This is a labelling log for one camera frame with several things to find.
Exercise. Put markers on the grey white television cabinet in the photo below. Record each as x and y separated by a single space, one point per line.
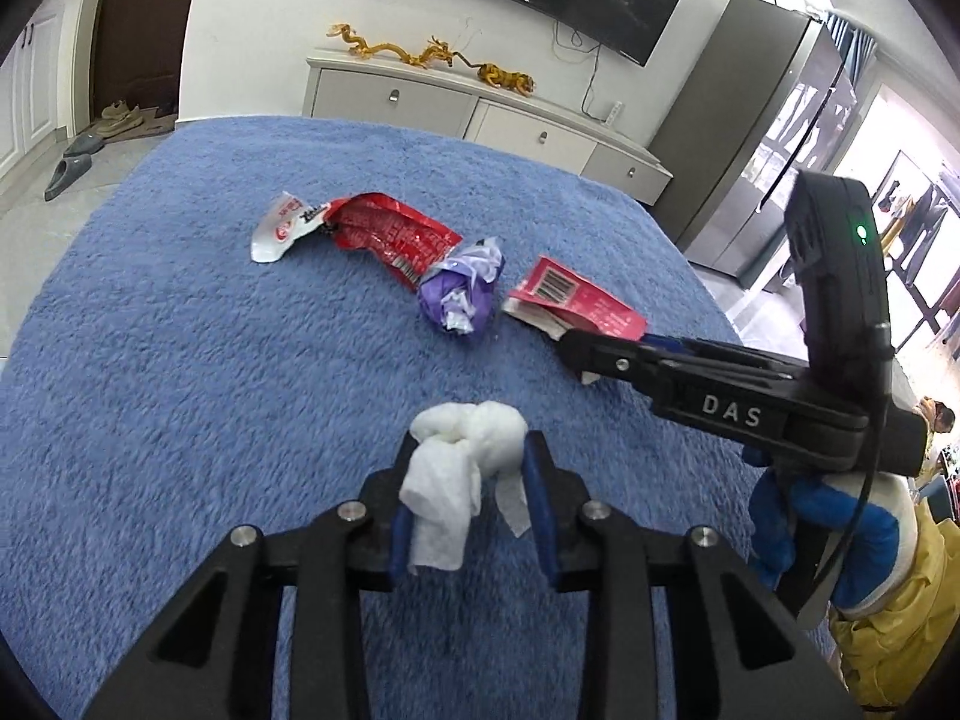
450 101

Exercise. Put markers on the grey slipper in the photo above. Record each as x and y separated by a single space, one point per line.
66 176
84 144

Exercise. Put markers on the golden dragon figurine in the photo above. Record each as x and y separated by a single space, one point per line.
439 54
367 49

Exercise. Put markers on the red carton box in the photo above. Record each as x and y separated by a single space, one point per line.
592 307

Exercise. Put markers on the row of hanging clothes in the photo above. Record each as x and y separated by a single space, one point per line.
922 217

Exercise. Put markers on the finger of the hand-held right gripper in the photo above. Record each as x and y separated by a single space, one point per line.
675 345
611 360

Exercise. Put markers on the white panelled cabinet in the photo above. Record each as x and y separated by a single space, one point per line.
30 82

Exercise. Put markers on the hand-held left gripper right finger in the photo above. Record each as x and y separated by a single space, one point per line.
541 532

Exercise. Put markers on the white power strip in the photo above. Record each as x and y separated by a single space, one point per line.
613 111

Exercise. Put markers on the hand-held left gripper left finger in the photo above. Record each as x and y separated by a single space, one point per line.
396 555

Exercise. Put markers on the pair of beige shoes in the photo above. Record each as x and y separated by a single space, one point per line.
129 120

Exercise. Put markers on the blue fluffy blanket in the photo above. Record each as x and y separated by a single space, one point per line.
225 390

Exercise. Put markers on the golden tiger figurine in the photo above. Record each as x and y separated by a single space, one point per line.
508 79

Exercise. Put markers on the red foil snack packet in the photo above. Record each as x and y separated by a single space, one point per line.
390 236

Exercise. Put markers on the grey double door fridge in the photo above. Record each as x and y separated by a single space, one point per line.
735 135

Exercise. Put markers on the person's right hand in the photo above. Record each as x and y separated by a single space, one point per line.
862 532

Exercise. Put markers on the purple plastic wrapper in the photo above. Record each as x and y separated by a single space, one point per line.
457 281

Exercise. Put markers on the red and white wrapper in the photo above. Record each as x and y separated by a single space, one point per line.
281 229

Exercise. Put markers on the dark brown door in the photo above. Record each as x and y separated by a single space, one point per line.
146 22

